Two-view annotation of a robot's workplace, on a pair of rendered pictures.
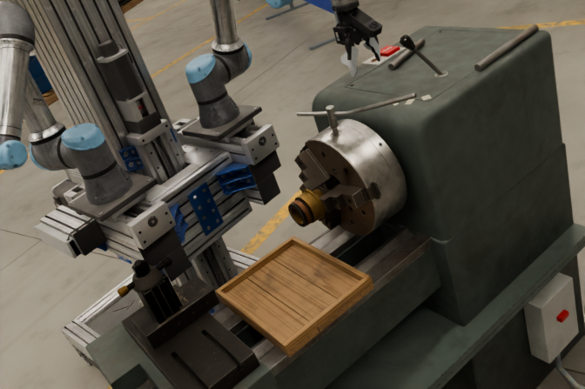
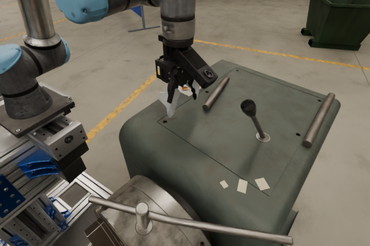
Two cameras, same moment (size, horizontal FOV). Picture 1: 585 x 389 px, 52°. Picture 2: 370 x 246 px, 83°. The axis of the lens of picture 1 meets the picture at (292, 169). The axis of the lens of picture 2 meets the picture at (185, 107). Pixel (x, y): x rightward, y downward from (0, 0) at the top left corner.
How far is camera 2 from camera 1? 1.33 m
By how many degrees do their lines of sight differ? 21
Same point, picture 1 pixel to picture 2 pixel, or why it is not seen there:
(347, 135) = (161, 231)
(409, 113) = (248, 216)
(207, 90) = (8, 84)
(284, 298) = not seen: outside the picture
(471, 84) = (306, 169)
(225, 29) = (34, 23)
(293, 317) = not seen: outside the picture
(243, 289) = not seen: outside the picture
